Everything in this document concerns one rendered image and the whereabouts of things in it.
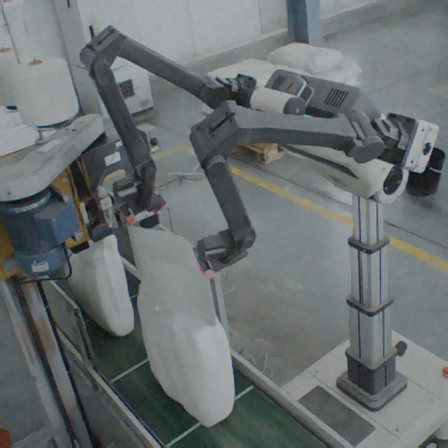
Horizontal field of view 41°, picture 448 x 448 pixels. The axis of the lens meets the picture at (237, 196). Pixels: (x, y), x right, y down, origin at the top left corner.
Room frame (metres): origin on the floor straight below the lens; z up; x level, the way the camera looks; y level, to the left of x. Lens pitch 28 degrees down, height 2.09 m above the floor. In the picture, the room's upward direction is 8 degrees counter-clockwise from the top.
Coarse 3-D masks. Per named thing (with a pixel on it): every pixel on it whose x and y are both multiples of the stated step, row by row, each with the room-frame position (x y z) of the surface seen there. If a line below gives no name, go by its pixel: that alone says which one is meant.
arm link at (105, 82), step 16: (96, 64) 1.53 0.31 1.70; (96, 80) 1.56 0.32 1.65; (112, 80) 1.55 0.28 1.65; (112, 96) 1.59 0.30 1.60; (112, 112) 1.59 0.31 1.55; (128, 112) 1.62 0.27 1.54; (128, 128) 1.62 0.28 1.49; (128, 144) 1.63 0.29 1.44; (144, 144) 1.65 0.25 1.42; (144, 160) 1.65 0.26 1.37
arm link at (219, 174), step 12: (216, 156) 1.09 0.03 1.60; (216, 168) 1.09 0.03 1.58; (228, 168) 1.15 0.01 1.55; (216, 180) 1.11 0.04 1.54; (228, 180) 1.17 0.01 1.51; (216, 192) 1.18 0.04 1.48; (228, 192) 1.20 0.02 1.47; (228, 204) 1.22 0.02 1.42; (240, 204) 1.24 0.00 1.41; (228, 216) 1.25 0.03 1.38; (240, 216) 1.26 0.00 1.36; (240, 228) 1.27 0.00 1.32; (252, 228) 1.29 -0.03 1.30
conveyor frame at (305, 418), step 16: (128, 272) 2.51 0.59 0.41; (64, 336) 2.07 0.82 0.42; (80, 368) 2.00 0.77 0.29; (240, 368) 1.78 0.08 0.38; (96, 384) 1.86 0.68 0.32; (256, 384) 1.70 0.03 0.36; (272, 384) 1.63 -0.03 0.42; (112, 400) 1.70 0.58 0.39; (272, 400) 1.62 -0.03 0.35; (288, 400) 1.55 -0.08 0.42; (128, 416) 1.58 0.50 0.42; (288, 416) 1.52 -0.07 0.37; (304, 416) 1.48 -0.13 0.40; (128, 432) 1.62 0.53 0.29; (144, 432) 1.50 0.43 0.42; (320, 432) 1.42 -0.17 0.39
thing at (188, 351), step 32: (128, 224) 1.86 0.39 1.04; (160, 256) 1.79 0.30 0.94; (192, 256) 1.66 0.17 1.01; (160, 288) 1.60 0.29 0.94; (192, 288) 1.54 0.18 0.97; (160, 320) 1.62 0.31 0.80; (192, 320) 1.54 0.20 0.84; (160, 352) 1.65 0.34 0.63; (192, 352) 1.51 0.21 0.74; (224, 352) 1.54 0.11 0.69; (192, 384) 1.51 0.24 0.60; (224, 384) 1.52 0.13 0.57; (224, 416) 1.52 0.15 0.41
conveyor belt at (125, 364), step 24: (96, 336) 2.09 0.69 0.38; (96, 360) 1.94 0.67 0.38; (120, 360) 1.92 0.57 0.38; (144, 360) 1.90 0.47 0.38; (120, 384) 1.78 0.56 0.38; (144, 384) 1.76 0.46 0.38; (240, 384) 1.70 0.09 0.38; (144, 408) 1.64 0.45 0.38; (168, 408) 1.63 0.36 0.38; (240, 408) 1.58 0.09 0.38; (264, 408) 1.56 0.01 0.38; (168, 432) 1.52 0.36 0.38; (192, 432) 1.50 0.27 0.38; (216, 432) 1.49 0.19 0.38; (240, 432) 1.47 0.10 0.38; (264, 432) 1.46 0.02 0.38; (288, 432) 1.45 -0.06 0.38
